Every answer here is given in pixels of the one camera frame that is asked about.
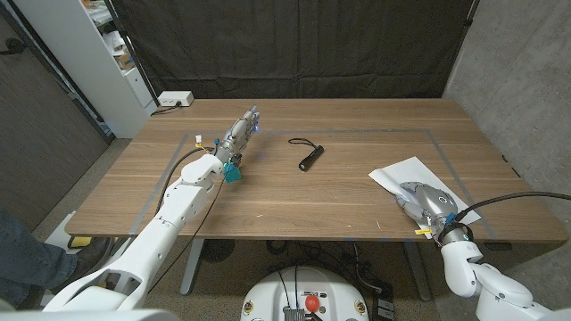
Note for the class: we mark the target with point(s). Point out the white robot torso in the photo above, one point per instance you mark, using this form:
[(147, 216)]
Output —
[(267, 294)]

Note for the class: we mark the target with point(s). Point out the black floor power strip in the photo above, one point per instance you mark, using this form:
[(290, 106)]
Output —
[(384, 307)]

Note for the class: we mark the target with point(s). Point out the black stand pole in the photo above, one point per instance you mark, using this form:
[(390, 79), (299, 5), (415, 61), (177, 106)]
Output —
[(469, 20), (133, 53)]

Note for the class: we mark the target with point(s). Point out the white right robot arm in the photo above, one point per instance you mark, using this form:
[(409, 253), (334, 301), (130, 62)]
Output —
[(459, 267)]

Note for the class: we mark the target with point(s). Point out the black round floor object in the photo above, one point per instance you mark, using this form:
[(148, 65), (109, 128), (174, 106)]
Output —
[(217, 250)]

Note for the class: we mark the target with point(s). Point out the black curtain backdrop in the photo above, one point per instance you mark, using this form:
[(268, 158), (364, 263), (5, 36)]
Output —
[(290, 44)]

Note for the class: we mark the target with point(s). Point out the yellow floor object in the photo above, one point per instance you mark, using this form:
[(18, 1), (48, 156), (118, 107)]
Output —
[(80, 242)]

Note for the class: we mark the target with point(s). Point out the person's dark shoe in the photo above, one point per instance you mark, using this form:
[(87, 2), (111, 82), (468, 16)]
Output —
[(91, 254)]

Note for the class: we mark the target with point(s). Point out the person's leg in jeans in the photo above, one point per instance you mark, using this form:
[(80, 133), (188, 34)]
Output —
[(27, 267)]

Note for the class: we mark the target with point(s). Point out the cardboard box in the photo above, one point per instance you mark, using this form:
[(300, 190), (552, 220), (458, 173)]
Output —
[(124, 59)]

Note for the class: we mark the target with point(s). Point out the white power socket box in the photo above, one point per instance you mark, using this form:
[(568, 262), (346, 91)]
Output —
[(175, 98)]

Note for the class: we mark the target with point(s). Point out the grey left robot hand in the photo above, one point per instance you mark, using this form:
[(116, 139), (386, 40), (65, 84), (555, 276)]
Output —
[(238, 136)]

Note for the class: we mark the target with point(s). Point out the red emergency stop button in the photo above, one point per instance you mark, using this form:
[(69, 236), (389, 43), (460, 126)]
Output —
[(312, 303)]

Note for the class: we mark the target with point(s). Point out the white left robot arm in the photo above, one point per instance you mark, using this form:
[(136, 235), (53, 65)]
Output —
[(156, 236)]

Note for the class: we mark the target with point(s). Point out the teal block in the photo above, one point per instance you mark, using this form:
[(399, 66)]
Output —
[(233, 174)]

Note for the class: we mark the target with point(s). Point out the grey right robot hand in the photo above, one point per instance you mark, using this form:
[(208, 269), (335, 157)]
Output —
[(435, 203)]

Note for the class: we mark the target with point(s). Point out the white shelf cabinet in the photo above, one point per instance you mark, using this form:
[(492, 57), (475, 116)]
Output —
[(80, 58)]

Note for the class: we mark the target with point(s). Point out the grey table leg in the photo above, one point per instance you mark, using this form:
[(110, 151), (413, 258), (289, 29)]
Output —
[(192, 267), (419, 276)]

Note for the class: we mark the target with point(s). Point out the white paper sheet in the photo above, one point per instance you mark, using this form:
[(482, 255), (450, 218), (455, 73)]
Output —
[(415, 171)]

